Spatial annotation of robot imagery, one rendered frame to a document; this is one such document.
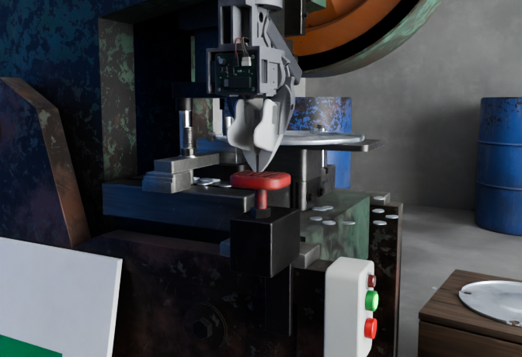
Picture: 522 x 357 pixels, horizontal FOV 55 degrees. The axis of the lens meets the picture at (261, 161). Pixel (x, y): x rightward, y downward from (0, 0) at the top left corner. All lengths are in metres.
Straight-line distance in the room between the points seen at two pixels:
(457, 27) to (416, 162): 1.09
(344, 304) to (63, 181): 0.56
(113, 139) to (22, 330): 0.39
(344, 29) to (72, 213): 0.77
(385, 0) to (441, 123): 3.01
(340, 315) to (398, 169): 3.64
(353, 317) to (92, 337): 0.46
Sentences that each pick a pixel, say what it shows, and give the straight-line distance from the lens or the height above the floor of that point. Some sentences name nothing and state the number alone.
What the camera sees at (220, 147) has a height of 0.76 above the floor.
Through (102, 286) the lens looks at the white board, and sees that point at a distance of 0.92.
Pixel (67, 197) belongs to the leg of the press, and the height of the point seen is 0.68.
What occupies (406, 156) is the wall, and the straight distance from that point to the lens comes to 4.29.
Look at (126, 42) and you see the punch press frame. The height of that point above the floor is 0.97.
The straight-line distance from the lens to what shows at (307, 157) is 0.93.
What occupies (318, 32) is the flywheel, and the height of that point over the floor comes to 1.03.
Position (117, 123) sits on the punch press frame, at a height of 0.81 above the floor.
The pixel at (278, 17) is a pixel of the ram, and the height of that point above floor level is 1.02.
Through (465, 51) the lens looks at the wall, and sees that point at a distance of 4.23.
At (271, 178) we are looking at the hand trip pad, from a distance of 0.61.
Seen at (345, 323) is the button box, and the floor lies 0.56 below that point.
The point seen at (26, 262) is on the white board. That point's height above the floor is 0.55.
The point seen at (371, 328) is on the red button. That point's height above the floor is 0.55.
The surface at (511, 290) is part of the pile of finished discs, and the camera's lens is 1.53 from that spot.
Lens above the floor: 0.85
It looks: 7 degrees down
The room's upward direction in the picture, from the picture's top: straight up
